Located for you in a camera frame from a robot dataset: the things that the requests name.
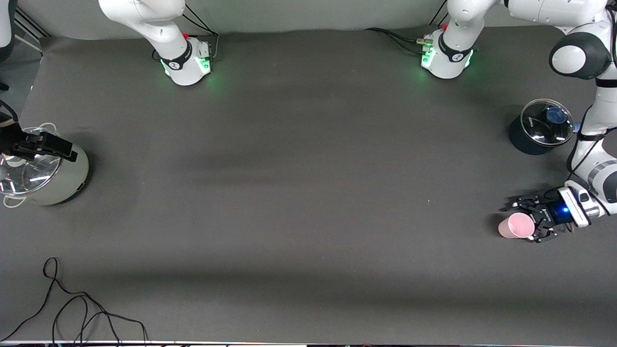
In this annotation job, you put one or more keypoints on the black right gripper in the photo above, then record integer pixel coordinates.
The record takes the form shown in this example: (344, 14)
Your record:
(14, 142)

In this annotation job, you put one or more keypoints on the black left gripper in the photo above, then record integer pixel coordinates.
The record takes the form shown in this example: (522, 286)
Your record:
(552, 213)

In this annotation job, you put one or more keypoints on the pink paper cup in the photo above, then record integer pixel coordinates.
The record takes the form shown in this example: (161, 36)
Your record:
(518, 225)

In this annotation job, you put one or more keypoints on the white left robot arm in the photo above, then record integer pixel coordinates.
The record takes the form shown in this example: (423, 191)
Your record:
(578, 53)

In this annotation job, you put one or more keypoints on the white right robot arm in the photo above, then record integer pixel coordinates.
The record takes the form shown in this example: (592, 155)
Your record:
(159, 29)

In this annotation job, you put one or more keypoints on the pale green pot, glass lid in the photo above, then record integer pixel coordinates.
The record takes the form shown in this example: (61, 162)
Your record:
(62, 178)

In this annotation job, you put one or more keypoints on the dark blue pot, glass lid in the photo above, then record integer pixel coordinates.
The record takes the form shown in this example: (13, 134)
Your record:
(523, 142)

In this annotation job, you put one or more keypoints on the dark grey table mat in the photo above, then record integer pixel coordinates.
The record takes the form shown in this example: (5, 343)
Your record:
(308, 193)

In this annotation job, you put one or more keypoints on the aluminium frame rail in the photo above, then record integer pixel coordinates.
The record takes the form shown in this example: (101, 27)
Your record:
(26, 29)

